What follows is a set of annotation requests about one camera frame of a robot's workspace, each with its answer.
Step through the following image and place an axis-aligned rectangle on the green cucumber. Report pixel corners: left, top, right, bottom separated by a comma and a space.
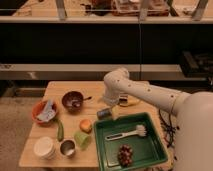
55, 119, 64, 142

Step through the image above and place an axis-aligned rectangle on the orange fruit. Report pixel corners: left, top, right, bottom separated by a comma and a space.
79, 119, 92, 133

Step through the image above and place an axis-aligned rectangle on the dark brown bowl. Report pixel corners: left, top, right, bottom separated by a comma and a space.
62, 91, 83, 113

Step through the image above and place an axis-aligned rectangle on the white blue cloth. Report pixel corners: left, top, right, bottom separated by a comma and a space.
37, 100, 56, 122

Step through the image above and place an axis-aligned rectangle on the dark striped block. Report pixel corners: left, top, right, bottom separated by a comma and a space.
119, 94, 128, 103

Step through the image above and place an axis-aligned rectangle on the orange bowl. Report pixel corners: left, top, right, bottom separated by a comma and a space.
31, 100, 58, 126

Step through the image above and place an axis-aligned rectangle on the white dish brush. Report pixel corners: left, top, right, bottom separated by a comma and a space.
105, 125, 147, 141

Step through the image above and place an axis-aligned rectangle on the metal cup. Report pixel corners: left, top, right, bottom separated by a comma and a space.
60, 140, 75, 157

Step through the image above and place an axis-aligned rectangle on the spoon in brown bowl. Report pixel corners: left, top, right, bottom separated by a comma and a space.
71, 96, 92, 107

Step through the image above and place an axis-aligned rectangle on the green plastic tray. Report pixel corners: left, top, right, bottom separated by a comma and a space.
94, 113, 168, 171

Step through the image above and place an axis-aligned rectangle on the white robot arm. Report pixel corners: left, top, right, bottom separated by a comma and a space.
103, 68, 213, 171

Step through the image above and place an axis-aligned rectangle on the white plastic cup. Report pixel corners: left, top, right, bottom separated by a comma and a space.
33, 137, 55, 159

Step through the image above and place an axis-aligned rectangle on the brown pine cone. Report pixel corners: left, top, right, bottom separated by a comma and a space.
117, 144, 133, 167

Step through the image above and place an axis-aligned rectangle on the yellow banana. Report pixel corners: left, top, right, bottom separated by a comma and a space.
118, 99, 140, 107

